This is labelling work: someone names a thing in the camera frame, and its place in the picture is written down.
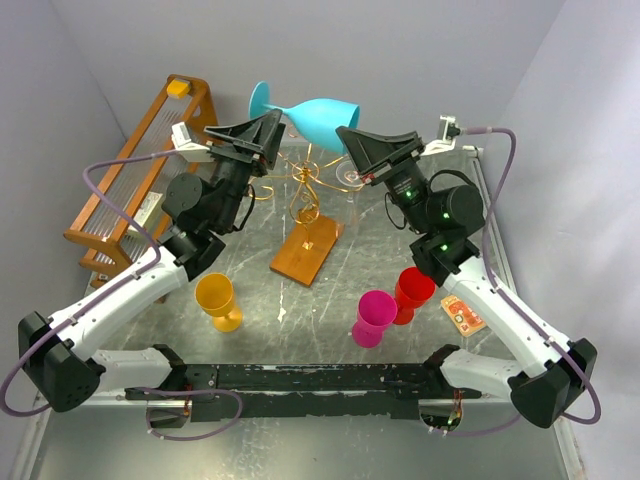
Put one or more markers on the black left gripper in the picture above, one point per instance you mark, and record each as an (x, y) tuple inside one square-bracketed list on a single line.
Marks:
[(258, 132)]

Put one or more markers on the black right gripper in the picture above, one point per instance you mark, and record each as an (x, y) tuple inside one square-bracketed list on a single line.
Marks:
[(367, 149)]

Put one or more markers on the clear wine glass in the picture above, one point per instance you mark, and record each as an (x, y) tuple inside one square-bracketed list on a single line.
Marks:
[(351, 184)]

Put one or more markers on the blue wine glass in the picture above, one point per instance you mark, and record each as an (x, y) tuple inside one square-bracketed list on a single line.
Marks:
[(316, 120)]

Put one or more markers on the red wine glass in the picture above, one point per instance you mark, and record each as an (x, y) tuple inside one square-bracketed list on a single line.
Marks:
[(413, 289)]

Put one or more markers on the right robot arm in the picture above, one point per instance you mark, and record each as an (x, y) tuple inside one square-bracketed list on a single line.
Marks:
[(549, 371)]

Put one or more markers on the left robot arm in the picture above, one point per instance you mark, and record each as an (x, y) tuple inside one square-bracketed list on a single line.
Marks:
[(61, 353)]

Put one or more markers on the yellow block on rack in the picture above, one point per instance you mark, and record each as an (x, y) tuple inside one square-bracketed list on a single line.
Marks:
[(178, 88)]

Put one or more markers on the yellow wine glass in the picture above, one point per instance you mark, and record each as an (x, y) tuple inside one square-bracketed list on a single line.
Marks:
[(215, 295)]

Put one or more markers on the magenta wine glass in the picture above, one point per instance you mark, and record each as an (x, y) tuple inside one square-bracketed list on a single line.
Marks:
[(376, 311)]

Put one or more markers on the wooden dish rack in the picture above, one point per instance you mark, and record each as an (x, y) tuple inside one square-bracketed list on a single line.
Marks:
[(111, 246)]

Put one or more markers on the white label card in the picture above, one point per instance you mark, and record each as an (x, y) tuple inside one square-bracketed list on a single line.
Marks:
[(149, 211)]

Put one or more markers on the orange printed card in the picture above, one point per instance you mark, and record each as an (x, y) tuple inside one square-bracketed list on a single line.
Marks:
[(466, 321)]

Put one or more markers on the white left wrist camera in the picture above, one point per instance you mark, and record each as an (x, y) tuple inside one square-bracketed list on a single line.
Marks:
[(187, 146)]

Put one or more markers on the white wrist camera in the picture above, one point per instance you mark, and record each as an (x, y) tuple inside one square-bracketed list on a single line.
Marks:
[(448, 131), (187, 146)]

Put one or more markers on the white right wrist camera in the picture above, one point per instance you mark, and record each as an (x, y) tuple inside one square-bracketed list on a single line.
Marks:
[(448, 131)]

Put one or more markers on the gold wire wine glass rack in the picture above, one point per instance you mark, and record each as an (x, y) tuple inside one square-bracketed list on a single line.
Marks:
[(307, 247)]

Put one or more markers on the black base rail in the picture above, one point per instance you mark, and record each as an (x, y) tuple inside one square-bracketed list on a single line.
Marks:
[(213, 392)]

